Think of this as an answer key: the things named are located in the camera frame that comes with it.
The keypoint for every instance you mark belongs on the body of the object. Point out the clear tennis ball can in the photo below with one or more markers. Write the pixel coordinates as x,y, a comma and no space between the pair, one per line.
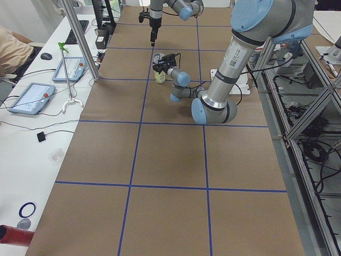
159,78

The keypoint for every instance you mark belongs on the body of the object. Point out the black box with label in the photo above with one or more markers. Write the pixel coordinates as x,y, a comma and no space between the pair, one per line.
102,39

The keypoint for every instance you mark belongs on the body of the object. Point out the black monitor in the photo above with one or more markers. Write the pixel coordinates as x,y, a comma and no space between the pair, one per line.
99,6

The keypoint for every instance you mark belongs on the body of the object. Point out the upper teach pendant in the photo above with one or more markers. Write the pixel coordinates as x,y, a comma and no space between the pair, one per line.
75,69

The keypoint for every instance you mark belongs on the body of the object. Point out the teach pendant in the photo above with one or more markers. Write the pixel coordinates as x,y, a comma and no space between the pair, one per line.
75,69
33,99

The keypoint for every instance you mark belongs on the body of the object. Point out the thin metal rod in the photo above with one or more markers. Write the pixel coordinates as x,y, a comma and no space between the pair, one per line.
71,99

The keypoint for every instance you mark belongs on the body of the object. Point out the black computer mouse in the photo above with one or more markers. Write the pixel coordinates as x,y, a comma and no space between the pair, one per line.
46,56

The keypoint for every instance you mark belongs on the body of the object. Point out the lower teach pendant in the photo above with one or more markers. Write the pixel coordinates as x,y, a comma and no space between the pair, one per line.
33,99

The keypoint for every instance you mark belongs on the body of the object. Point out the small black square pad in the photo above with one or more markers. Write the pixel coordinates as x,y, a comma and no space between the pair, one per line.
41,136

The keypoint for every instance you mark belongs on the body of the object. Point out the seated person in beige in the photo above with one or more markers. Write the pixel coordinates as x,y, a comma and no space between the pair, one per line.
15,51

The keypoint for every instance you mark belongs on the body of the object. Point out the red bottle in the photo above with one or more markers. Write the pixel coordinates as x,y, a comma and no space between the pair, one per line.
15,236

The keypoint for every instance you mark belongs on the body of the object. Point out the aluminium frame post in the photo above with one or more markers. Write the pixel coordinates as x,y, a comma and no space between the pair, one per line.
79,34

